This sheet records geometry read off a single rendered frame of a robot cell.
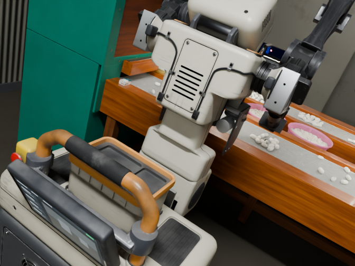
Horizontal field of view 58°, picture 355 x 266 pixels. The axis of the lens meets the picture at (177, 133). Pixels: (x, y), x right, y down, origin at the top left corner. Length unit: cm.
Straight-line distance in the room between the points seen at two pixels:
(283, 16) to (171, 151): 267
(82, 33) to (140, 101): 44
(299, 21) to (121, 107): 225
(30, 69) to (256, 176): 137
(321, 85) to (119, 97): 229
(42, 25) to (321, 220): 165
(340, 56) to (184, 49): 267
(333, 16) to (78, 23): 114
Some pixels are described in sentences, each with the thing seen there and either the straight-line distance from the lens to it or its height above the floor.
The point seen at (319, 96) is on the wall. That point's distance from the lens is 347.
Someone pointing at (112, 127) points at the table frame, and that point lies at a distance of 175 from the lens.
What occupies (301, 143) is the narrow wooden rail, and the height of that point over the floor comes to 76.
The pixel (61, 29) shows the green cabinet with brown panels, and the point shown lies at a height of 92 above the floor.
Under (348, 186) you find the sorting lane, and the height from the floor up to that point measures 74.
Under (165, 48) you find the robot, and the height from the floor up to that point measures 117.
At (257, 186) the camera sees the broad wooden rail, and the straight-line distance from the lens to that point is 147.
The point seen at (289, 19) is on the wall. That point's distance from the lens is 347.
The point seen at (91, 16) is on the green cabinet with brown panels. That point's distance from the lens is 167.
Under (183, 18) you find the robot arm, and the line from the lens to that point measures 108.
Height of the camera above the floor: 136
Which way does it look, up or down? 26 degrees down
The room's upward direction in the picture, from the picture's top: 19 degrees clockwise
